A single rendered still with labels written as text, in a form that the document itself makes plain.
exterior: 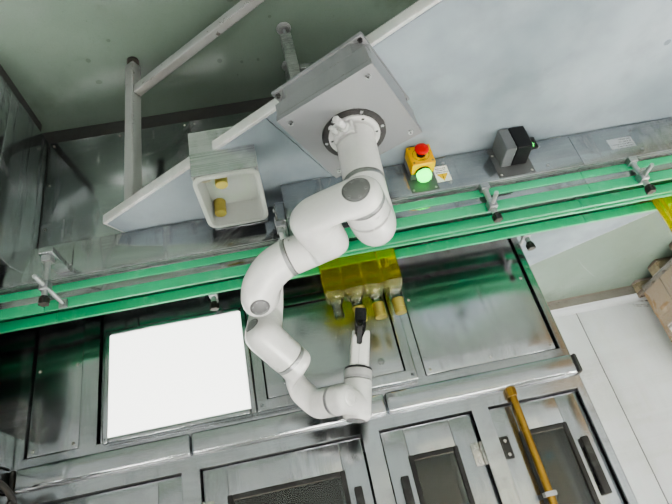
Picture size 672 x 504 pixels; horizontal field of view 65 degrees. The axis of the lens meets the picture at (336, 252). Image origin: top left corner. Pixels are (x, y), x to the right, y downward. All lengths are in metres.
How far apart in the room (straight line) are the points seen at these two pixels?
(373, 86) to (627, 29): 0.69
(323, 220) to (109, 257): 0.83
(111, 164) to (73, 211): 0.24
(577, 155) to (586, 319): 3.70
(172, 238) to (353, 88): 0.74
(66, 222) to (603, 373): 4.37
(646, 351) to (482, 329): 3.83
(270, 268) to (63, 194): 1.22
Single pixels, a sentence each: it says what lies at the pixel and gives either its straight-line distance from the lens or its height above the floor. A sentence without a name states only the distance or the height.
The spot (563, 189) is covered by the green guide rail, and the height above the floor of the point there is 0.94.
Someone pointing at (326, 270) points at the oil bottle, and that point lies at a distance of 1.55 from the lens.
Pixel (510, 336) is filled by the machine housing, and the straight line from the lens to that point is 1.74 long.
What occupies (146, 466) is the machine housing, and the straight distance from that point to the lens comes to 1.65.
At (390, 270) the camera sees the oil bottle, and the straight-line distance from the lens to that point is 1.55.
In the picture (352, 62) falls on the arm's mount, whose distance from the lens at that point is 1.23.
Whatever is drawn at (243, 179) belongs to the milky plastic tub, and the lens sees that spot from 1.52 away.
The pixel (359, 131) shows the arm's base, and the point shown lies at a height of 0.91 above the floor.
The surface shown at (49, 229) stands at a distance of 2.13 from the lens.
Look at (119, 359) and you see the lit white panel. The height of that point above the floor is 1.08.
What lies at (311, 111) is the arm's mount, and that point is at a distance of 1.25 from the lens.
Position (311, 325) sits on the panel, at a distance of 1.65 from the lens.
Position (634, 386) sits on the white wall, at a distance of 5.29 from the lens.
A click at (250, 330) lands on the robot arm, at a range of 1.24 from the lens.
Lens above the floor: 1.76
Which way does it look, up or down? 31 degrees down
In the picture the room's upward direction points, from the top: 167 degrees clockwise
